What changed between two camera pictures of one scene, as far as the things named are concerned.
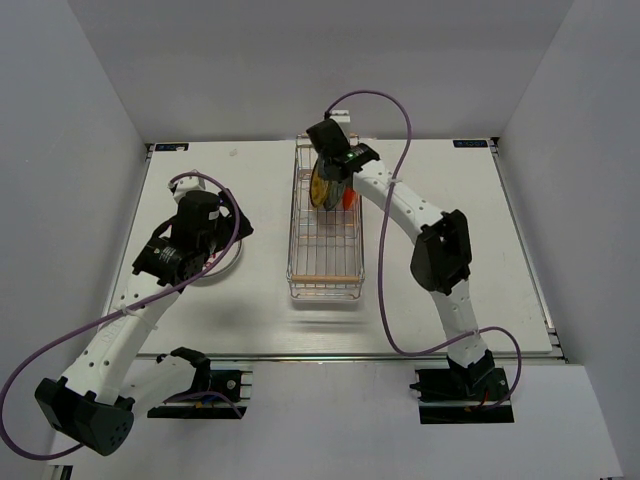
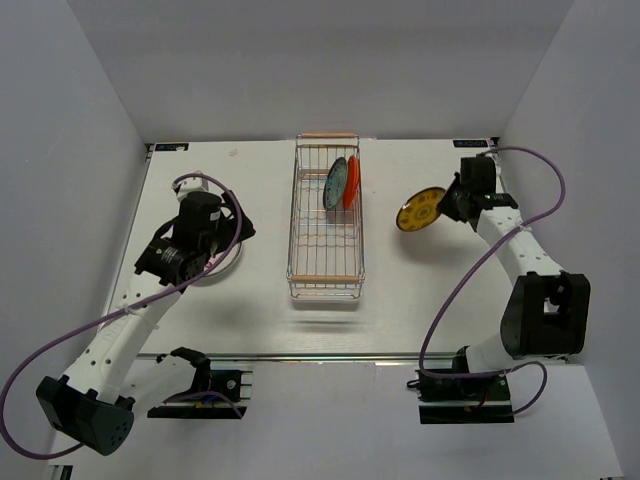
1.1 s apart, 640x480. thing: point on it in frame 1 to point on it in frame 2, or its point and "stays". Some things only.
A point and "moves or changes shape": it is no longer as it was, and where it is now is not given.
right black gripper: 321,167 to 445,206
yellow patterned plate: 319,186 moves or changes shape
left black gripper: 228,224 stays
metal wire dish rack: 325,248 stays
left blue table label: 171,146 stays
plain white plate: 226,264 stays
